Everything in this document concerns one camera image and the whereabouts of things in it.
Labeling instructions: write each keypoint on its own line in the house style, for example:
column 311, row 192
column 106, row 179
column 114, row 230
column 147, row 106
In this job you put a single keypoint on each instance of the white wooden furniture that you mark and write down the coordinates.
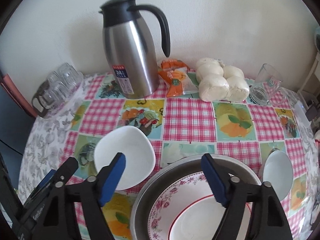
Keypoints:
column 311, row 80

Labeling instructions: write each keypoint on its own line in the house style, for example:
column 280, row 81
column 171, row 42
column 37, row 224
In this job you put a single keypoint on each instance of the large stainless steel plate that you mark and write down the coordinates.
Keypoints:
column 141, row 205

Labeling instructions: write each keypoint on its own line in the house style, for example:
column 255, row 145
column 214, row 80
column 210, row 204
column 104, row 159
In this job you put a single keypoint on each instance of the orange snack packet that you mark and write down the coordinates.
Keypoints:
column 175, row 85

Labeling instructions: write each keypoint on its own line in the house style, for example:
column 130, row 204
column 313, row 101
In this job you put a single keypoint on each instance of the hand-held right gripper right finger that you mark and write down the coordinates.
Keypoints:
column 215, row 180

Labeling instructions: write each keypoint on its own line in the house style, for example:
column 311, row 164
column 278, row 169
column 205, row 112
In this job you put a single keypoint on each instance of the clear glass mug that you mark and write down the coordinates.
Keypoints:
column 262, row 95

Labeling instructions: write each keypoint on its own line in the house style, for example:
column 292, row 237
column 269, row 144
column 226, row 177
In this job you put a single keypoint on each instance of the stainless steel thermos jug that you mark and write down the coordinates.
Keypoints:
column 130, row 55

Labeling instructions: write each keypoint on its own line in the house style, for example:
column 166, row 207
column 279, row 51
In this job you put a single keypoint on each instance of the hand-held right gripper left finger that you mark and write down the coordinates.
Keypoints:
column 112, row 177

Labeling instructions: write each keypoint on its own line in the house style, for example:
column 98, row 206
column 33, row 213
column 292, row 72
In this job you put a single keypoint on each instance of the bag of white steamed buns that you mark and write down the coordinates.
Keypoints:
column 217, row 87

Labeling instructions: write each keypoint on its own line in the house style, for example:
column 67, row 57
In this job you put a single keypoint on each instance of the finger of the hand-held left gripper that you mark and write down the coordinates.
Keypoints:
column 70, row 170
column 46, row 180

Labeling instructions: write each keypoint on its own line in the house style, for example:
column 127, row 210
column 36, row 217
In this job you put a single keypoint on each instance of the dark blue board pink frame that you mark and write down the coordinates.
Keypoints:
column 12, row 120

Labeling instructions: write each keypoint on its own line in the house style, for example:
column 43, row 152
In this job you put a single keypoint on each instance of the light blue bowl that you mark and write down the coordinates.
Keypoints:
column 277, row 175

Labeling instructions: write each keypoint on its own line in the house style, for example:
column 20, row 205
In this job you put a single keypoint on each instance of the pink floral plate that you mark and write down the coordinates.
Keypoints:
column 162, row 205

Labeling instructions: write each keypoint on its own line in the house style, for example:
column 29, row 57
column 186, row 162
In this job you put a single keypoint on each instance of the black charger adapter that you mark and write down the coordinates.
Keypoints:
column 312, row 113

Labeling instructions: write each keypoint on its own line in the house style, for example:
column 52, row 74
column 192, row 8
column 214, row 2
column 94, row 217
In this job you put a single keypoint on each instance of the row of clear glass cups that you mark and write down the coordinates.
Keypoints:
column 65, row 77

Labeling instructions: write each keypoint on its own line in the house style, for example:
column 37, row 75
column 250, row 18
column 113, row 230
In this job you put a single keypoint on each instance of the pink checked tablecloth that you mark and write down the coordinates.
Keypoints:
column 190, row 115

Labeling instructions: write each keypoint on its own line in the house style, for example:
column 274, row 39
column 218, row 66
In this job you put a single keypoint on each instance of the red-rimmed strawberry bowl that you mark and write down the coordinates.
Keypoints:
column 195, row 220

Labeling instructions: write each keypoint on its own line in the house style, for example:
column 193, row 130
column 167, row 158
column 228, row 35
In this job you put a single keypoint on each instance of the white plastic box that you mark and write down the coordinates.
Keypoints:
column 301, row 112

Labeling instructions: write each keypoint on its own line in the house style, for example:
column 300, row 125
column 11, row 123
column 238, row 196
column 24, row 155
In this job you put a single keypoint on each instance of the black cup rack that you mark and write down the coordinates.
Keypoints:
column 36, row 102

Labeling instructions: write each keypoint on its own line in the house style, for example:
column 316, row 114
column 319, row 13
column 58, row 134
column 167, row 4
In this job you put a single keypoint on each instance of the small white bowl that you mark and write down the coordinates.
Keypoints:
column 130, row 150

